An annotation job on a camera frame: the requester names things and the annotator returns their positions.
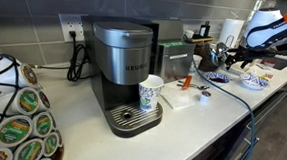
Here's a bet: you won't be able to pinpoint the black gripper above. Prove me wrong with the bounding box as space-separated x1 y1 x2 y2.
224 44 277 73

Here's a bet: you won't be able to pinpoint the brown coffee beans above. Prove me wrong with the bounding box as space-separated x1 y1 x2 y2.
211 76 228 84

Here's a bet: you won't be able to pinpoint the blue patterned paper bowl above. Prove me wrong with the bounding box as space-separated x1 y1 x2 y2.
203 71 232 88
238 73 271 92

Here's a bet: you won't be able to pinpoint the beige clamshell takeout container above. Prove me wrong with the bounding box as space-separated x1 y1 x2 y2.
224 58 253 77

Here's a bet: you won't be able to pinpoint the crumpled white paper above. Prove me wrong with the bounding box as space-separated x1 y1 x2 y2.
246 66 258 77

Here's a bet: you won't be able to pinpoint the metal paper towel holder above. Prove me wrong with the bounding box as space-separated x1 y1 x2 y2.
225 34 235 48

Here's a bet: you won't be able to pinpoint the white paper towel roll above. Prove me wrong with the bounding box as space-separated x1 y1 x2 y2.
218 18 245 49

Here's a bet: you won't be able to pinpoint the small patterned paper cup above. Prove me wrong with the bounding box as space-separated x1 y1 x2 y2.
189 54 203 74

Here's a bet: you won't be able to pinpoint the stainless steel sink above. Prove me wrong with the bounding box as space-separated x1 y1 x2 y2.
260 56 287 72

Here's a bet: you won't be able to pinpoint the metal spoon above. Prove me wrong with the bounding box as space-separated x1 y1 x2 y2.
176 79 210 92

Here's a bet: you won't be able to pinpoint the black container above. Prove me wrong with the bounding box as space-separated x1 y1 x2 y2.
199 20 211 38

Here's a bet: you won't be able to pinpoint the white maroon lid coffee pod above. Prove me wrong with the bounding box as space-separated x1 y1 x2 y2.
198 89 213 105

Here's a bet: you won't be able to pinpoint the orange plastic stick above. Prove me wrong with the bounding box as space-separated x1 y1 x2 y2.
181 74 193 91

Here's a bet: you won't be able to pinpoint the small white cup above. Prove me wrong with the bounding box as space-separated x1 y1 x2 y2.
183 29 195 39

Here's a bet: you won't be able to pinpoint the steel napkin dispenser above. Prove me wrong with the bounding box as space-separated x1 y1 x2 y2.
148 18 198 85

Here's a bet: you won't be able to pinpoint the white napkin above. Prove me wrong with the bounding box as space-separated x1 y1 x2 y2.
159 85 197 111

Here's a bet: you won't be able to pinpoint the blue green patterned paper cup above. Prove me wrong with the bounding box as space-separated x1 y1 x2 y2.
137 73 165 113

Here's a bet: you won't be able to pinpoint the silver black Keurig machine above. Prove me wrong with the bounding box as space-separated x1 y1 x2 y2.
74 15 170 140

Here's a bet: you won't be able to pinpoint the dark lid coffee pod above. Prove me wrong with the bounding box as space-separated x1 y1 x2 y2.
36 90 53 112

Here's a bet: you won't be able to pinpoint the silver dishwasher handle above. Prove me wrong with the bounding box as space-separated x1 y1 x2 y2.
245 86 287 132

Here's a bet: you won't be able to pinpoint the blue cable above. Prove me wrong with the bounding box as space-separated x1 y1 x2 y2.
185 57 264 160

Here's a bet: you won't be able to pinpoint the black power cord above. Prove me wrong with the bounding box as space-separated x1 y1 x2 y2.
27 27 95 84

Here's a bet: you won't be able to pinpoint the white wall outlet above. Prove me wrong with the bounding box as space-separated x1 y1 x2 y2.
56 12 88 43

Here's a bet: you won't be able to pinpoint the black wire pod carousel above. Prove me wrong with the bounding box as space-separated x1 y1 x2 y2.
0 52 71 160

